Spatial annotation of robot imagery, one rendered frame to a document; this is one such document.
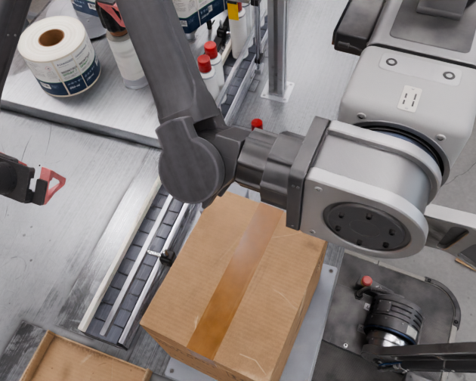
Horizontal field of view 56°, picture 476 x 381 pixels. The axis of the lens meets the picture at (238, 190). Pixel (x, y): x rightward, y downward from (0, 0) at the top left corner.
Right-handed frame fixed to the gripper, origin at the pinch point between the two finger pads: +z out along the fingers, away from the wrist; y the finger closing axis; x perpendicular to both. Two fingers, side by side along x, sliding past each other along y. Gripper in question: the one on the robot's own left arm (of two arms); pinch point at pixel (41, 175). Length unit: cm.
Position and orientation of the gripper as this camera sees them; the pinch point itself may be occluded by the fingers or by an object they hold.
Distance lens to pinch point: 96.2
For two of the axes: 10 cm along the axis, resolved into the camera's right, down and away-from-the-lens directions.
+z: 3.2, -1.0, 9.4
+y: -9.2, -2.9, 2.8
